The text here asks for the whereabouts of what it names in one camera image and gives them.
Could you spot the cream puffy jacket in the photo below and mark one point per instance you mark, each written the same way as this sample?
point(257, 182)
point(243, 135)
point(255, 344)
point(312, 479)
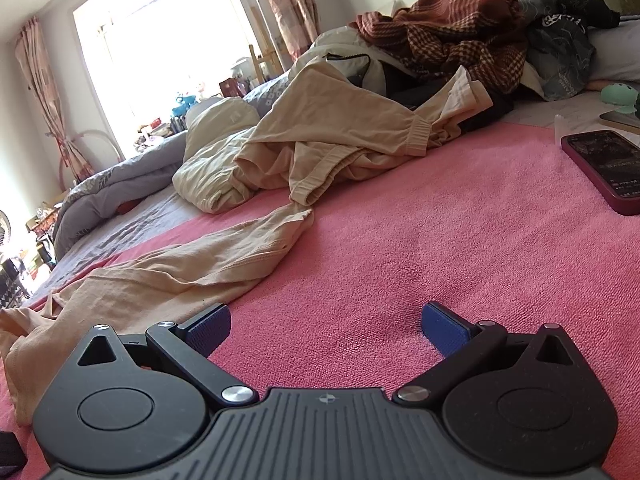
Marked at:
point(210, 170)

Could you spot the dark tablet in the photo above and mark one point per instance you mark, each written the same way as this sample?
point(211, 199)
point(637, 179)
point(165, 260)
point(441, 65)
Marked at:
point(622, 120)

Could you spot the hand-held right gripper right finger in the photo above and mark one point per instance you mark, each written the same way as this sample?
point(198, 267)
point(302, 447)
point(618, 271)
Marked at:
point(442, 332)

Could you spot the green plush toy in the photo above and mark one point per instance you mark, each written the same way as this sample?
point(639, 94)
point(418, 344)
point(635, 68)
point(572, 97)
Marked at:
point(620, 97)

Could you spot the white zip jacket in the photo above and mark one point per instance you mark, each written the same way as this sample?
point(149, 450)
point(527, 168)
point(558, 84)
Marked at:
point(340, 45)

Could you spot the grey quilt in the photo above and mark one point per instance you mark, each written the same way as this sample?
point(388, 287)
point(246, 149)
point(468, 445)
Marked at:
point(100, 185)

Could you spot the pink blanket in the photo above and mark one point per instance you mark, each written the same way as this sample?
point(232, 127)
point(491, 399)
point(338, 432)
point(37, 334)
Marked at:
point(450, 260)

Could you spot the blue toy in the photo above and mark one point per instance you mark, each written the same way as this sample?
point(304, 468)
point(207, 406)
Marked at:
point(181, 104)

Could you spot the dark printed garment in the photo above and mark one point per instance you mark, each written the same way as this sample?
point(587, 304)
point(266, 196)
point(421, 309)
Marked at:
point(560, 55)

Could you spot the phone with maroon case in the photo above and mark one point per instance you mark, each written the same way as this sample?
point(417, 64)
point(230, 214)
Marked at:
point(605, 165)

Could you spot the brown plaid garment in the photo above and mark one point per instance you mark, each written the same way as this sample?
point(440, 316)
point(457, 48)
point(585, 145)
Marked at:
point(450, 35)

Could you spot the pink patterned curtain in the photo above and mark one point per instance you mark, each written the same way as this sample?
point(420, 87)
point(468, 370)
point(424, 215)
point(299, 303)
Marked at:
point(45, 100)
point(290, 5)

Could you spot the wooden easel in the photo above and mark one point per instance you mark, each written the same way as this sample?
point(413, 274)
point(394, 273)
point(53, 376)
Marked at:
point(260, 62)

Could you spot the beige long-sleeve shirt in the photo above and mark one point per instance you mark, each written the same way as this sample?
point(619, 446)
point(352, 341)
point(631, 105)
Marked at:
point(150, 280)

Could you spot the white clothes rack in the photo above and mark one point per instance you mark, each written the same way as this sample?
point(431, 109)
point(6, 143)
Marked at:
point(275, 20)

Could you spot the beige pants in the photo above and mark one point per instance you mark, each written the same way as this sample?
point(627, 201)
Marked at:
point(350, 125)

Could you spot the grey dotted pillow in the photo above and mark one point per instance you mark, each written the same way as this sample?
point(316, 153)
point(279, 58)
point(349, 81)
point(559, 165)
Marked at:
point(270, 92)

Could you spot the white pillow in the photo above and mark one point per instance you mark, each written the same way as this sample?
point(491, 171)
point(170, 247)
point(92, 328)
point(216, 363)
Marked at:
point(617, 55)

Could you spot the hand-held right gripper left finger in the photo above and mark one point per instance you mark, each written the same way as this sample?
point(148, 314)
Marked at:
point(210, 330)

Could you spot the black garment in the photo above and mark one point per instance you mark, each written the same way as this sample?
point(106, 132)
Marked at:
point(430, 95)

